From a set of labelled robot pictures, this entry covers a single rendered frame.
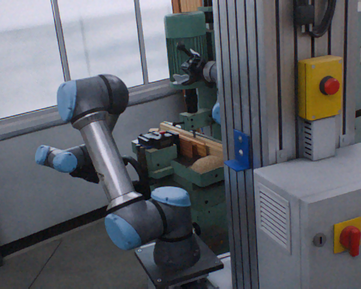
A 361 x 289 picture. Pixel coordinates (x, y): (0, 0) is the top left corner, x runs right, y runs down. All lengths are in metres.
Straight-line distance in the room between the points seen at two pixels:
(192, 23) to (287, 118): 1.01
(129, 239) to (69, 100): 0.44
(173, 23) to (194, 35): 0.10
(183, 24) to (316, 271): 1.28
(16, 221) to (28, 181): 0.28
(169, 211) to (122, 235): 0.16
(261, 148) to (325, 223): 0.26
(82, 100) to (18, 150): 1.88
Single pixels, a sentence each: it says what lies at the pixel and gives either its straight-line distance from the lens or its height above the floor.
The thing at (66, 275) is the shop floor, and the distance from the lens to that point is 3.22.
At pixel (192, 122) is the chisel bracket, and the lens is 2.23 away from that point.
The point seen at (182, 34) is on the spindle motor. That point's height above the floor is 1.43.
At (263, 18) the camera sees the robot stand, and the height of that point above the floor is 1.56.
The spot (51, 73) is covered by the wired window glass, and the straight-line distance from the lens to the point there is 3.44.
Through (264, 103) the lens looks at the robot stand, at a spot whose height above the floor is 1.38.
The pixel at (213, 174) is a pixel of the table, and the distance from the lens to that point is 2.06.
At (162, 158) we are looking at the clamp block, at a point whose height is 0.92.
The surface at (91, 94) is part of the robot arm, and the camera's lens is 1.52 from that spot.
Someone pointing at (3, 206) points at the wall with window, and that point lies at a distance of 3.43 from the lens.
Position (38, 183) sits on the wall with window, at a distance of 3.47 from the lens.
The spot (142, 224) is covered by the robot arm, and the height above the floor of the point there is 1.01.
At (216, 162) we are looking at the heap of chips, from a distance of 2.07.
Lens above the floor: 1.68
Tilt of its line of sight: 19 degrees down
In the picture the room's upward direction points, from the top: 6 degrees counter-clockwise
